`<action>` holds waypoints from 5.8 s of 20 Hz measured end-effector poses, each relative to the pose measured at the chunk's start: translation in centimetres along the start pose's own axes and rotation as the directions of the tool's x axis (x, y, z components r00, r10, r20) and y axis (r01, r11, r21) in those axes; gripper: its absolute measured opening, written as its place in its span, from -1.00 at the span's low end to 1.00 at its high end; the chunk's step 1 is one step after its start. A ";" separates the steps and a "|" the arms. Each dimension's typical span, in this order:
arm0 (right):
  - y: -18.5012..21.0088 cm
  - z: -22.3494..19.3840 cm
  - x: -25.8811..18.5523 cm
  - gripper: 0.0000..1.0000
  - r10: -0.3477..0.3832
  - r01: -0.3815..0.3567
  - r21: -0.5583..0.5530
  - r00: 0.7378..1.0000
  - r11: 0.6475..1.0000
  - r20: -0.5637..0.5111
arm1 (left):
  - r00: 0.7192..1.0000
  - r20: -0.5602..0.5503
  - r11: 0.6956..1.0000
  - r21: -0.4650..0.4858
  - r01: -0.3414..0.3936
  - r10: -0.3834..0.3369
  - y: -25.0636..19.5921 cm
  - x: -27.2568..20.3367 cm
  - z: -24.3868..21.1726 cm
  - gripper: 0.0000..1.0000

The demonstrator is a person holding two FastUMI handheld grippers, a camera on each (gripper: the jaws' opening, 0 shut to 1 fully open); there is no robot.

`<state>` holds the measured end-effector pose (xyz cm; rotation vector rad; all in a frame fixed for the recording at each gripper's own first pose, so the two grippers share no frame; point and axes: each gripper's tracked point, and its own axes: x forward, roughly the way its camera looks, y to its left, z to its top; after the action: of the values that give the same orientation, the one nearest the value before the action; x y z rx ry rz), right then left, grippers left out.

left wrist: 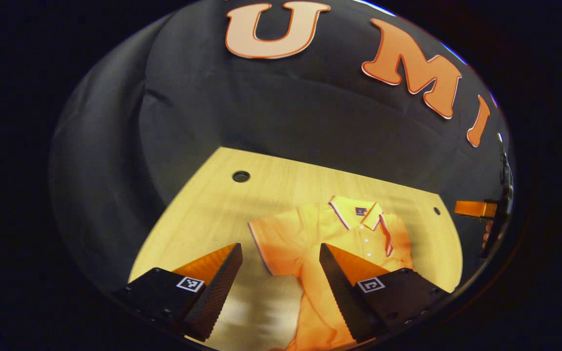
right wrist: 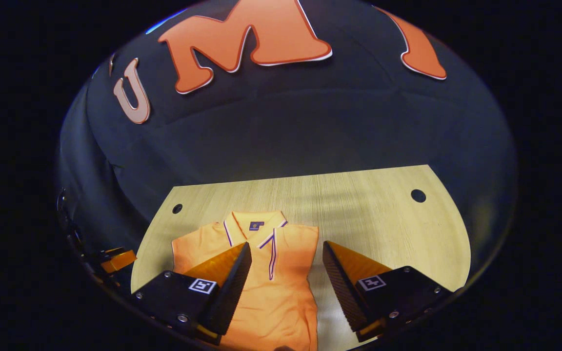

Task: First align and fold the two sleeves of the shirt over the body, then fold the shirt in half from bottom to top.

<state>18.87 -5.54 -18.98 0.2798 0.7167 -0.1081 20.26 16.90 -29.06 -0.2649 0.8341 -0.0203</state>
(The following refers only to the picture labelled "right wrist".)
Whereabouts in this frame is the orange polo T-shirt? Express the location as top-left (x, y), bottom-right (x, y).
top-left (171, 210), bottom-right (320, 351)

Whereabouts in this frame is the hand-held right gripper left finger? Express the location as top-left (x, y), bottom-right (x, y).
top-left (131, 241), bottom-right (253, 346)

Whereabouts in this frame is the black backdrop cloth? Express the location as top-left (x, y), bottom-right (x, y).
top-left (57, 0), bottom-right (518, 293)

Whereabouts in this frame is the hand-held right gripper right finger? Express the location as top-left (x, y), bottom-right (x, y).
top-left (322, 240), bottom-right (453, 343)

